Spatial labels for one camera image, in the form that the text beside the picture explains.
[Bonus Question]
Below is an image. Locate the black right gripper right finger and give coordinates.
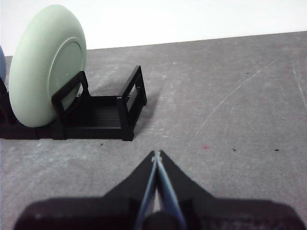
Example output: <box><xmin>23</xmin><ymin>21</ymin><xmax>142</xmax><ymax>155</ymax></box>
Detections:
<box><xmin>158</xmin><ymin>149</ymin><xmax>307</xmax><ymax>230</ymax></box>

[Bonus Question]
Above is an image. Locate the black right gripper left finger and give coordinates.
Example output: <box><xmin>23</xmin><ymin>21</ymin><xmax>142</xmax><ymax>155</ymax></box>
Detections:
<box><xmin>13</xmin><ymin>150</ymin><xmax>156</xmax><ymax>230</ymax></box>

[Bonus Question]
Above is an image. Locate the pale green round plate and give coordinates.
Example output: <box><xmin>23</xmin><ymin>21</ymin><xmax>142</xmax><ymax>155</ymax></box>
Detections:
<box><xmin>8</xmin><ymin>4</ymin><xmax>87</xmax><ymax>127</ymax></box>

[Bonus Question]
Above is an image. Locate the pale blue round plate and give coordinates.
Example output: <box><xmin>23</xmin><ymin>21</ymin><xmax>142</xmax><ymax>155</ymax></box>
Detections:
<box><xmin>0</xmin><ymin>45</ymin><xmax>7</xmax><ymax>80</ymax></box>

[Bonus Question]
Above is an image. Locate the black plastic plate rack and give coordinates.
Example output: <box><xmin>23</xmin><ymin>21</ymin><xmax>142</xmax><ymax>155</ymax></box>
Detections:
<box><xmin>0</xmin><ymin>65</ymin><xmax>148</xmax><ymax>141</ymax></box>

